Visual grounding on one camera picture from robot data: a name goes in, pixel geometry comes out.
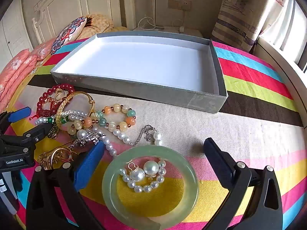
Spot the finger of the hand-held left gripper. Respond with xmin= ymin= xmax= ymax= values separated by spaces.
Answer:
xmin=0 ymin=107 xmax=31 ymax=135
xmin=14 ymin=123 xmax=55 ymax=149

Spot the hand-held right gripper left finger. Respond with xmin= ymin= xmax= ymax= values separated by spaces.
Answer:
xmin=26 ymin=142 xmax=106 ymax=230

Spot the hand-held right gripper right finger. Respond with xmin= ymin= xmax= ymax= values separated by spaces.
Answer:
xmin=203 ymin=138 xmax=282 ymax=230

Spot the green pendant ornament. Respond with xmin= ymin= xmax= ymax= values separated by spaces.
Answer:
xmin=35 ymin=110 xmax=87 ymax=125

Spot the green jade bangle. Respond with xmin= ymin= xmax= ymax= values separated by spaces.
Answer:
xmin=102 ymin=146 xmax=199 ymax=228

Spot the silver chain bracelet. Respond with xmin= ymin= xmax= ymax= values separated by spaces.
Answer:
xmin=69 ymin=131 xmax=107 ymax=148

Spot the gold brooch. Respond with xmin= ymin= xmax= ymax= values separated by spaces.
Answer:
xmin=37 ymin=146 xmax=79 ymax=170

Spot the gold bangle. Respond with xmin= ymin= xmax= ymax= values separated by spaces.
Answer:
xmin=56 ymin=91 xmax=96 ymax=131

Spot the pearl necklace with silver chain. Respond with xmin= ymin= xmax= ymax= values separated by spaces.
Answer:
xmin=77 ymin=125 xmax=163 ymax=157

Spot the dark red bead bracelet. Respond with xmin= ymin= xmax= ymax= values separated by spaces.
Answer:
xmin=36 ymin=83 xmax=75 ymax=119

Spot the multicolour bead bracelet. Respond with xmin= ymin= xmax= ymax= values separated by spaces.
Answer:
xmin=67 ymin=103 xmax=137 ymax=135

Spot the grey cardboard box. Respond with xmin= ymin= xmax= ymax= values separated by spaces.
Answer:
xmin=50 ymin=30 xmax=228 ymax=114

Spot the pink floral folded quilt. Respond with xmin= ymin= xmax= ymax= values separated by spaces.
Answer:
xmin=0 ymin=49 xmax=37 ymax=113

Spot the yellow daisy bed sheet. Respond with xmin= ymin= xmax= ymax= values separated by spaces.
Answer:
xmin=29 ymin=59 xmax=46 ymax=76

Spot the pink floral pillow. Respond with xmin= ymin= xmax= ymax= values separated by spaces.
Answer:
xmin=31 ymin=38 xmax=57 ymax=61

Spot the white wardrobe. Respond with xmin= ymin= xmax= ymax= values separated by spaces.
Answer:
xmin=0 ymin=0 xmax=34 ymax=75

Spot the striped blanket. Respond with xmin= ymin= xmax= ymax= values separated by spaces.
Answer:
xmin=0 ymin=37 xmax=304 ymax=230

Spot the embroidered cushion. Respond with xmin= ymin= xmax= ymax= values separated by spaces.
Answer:
xmin=50 ymin=16 xmax=88 ymax=55

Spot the white bed headboard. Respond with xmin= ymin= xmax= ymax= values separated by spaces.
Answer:
xmin=31 ymin=0 xmax=135 ymax=45

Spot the yellow quilted blanket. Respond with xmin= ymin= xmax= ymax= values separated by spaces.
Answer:
xmin=82 ymin=14 xmax=127 ymax=37

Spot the window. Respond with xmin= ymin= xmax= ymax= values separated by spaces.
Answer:
xmin=283 ymin=0 xmax=307 ymax=73

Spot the printed curtain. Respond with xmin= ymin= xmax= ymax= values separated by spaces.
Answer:
xmin=211 ymin=0 xmax=295 ymax=53

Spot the red cord bracelet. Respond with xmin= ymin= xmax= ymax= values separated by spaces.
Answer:
xmin=29 ymin=97 xmax=59 ymax=121

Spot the pearl bracelet with large pearls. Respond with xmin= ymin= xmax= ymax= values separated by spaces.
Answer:
xmin=119 ymin=159 xmax=167 ymax=193

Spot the white cable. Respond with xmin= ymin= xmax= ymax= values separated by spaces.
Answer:
xmin=138 ymin=17 xmax=159 ymax=29

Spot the wall socket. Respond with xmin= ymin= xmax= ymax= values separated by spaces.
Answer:
xmin=167 ymin=0 xmax=192 ymax=11

